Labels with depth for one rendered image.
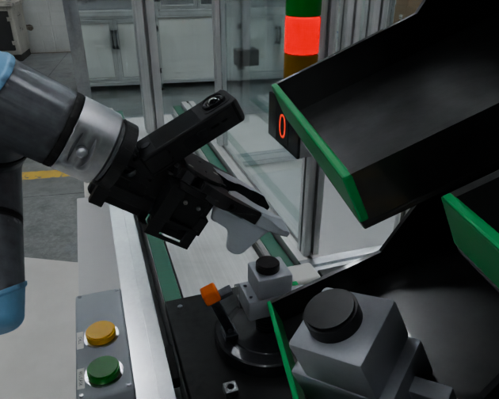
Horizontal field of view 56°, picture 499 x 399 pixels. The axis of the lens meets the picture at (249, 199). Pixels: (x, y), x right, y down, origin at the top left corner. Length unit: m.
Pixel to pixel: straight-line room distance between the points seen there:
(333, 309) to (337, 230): 0.88
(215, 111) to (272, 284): 0.23
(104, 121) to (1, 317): 0.19
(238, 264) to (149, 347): 0.28
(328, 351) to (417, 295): 0.11
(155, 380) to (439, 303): 0.42
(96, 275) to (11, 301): 0.55
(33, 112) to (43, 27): 8.32
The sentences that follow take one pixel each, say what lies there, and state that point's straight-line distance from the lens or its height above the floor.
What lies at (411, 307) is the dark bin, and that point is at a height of 1.23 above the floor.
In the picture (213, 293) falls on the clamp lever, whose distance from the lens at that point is 0.58.
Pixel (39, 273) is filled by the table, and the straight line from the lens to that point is 1.06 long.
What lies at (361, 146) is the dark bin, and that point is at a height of 1.36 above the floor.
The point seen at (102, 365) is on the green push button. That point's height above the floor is 0.97.
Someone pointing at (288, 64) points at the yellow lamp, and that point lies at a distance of 0.70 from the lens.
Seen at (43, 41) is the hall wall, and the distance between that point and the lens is 8.80.
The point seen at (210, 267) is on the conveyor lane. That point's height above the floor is 0.92.
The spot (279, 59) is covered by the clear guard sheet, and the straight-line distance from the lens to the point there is 0.88.
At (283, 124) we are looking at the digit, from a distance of 0.73.
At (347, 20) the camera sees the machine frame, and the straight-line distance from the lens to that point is 1.42.
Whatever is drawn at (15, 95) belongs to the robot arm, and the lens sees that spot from 0.44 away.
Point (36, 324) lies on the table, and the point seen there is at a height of 0.86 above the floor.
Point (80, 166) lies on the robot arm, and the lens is 0.46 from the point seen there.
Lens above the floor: 1.44
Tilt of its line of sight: 27 degrees down
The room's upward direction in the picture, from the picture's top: straight up
